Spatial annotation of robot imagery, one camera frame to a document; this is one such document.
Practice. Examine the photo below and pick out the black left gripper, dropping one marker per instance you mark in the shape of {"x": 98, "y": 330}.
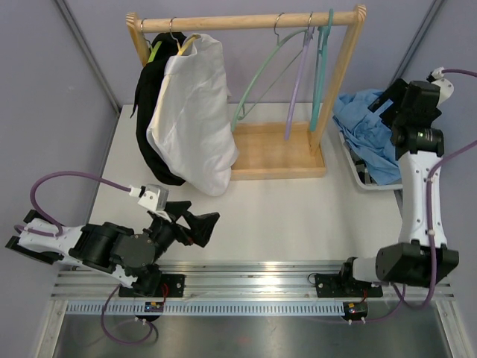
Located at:
{"x": 201, "y": 226}

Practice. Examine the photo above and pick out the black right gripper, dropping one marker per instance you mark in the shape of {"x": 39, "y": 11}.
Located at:
{"x": 394, "y": 93}

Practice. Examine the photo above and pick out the blue shirt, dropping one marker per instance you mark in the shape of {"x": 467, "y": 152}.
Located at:
{"x": 366, "y": 135}

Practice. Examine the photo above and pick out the teal plastic hanger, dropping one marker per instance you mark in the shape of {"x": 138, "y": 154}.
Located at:
{"x": 320, "y": 69}

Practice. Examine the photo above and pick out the purple plastic hanger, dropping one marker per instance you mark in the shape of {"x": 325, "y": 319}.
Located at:
{"x": 307, "y": 39}

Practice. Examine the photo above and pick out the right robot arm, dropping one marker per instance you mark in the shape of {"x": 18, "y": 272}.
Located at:
{"x": 421, "y": 257}

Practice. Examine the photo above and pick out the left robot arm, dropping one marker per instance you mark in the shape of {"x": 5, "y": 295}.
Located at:
{"x": 119, "y": 252}

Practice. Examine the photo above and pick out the white shirt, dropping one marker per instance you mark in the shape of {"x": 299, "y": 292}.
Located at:
{"x": 190, "y": 128}

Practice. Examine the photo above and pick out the yellow plastic hanger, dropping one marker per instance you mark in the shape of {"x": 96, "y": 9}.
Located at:
{"x": 181, "y": 49}

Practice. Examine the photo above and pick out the green plastic hanger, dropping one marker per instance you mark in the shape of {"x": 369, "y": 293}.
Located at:
{"x": 154, "y": 54}

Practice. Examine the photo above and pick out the black shirt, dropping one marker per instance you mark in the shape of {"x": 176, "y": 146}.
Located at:
{"x": 145, "y": 101}

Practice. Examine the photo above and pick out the white plastic basket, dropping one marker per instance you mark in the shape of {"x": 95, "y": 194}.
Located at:
{"x": 360, "y": 173}

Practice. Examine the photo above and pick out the wooden clothes rack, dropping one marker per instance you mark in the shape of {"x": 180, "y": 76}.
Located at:
{"x": 263, "y": 155}

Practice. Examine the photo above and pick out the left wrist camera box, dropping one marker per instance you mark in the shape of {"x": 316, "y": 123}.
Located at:
{"x": 154, "y": 199}

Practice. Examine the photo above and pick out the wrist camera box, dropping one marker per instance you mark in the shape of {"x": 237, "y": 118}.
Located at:
{"x": 437, "y": 78}
{"x": 154, "y": 199}

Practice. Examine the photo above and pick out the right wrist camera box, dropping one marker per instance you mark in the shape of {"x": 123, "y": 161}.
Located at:
{"x": 437, "y": 78}

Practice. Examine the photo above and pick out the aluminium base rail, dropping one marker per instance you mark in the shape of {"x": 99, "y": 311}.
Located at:
{"x": 223, "y": 281}

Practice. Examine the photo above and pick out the white slotted cable duct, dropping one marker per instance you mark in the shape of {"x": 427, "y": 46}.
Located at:
{"x": 206, "y": 308}

